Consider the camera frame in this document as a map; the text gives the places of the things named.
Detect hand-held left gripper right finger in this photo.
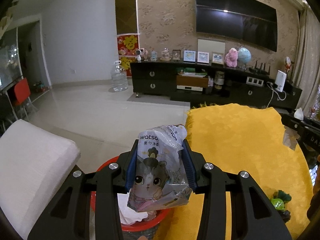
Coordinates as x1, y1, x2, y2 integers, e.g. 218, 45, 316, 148
182, 140, 293, 240

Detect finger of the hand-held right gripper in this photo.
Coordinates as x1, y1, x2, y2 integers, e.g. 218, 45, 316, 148
280, 114, 307, 133

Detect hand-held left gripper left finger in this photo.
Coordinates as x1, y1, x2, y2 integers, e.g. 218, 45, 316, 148
27, 139, 139, 240

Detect cat print plastic packet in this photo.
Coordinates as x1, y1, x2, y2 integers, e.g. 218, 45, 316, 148
127, 124, 193, 212

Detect red plastic bin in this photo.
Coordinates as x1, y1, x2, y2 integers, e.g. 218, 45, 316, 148
89, 156, 170, 232

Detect white upright device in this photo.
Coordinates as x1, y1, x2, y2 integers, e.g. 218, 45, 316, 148
275, 70, 286, 92

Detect silver socket panel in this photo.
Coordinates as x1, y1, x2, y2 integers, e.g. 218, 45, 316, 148
246, 77, 265, 87

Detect red and white doll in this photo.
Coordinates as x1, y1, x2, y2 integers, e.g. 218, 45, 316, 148
285, 56, 293, 80

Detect yellow tablecloth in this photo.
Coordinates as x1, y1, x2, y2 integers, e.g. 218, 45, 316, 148
162, 103, 314, 240

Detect black router with antennas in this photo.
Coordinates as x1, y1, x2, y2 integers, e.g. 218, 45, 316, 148
249, 62, 272, 75

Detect green toy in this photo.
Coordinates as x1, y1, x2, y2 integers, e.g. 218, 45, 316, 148
272, 190, 292, 202

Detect beige curtain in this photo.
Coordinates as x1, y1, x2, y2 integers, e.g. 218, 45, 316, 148
299, 7, 320, 100

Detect bright green wrapper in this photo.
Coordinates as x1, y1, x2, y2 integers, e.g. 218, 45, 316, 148
271, 198, 285, 210

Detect flat white player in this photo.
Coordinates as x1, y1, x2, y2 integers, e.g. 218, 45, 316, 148
176, 85, 203, 91

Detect crumpled black and red wrapper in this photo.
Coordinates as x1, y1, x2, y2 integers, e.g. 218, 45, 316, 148
279, 209, 292, 222

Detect light blue globe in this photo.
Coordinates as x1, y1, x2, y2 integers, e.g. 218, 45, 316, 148
237, 47, 252, 69

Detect stacked jars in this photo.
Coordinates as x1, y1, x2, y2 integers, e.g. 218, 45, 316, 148
215, 71, 225, 89

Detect pink plush toy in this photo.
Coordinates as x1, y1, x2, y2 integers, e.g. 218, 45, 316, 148
224, 48, 238, 68

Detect large clear water bottle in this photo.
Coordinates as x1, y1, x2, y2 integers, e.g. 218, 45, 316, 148
111, 60, 128, 92

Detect green boxes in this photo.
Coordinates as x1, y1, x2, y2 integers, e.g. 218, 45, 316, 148
177, 68, 208, 77

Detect white cushioned stool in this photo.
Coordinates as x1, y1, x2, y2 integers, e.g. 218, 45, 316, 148
0, 119, 80, 233

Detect black television cabinet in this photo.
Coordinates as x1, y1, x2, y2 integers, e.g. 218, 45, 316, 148
130, 61, 303, 110

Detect white panel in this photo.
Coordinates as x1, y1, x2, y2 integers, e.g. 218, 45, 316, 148
197, 39, 226, 60

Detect black curved television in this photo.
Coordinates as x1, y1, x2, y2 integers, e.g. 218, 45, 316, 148
194, 0, 278, 53

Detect toys on floor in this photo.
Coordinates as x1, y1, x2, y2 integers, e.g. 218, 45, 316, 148
32, 80, 48, 93

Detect red chair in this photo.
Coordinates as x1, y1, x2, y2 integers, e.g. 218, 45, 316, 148
11, 78, 32, 105

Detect white cable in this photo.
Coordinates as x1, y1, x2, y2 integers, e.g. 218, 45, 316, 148
266, 81, 287, 109

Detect wooden photo frame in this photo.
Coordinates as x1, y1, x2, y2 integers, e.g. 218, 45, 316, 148
212, 52, 225, 65

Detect pink photo frame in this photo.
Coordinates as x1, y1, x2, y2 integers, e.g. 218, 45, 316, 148
197, 51, 210, 64

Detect red and gold wall decoration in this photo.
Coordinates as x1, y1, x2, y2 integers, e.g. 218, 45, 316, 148
117, 34, 139, 77

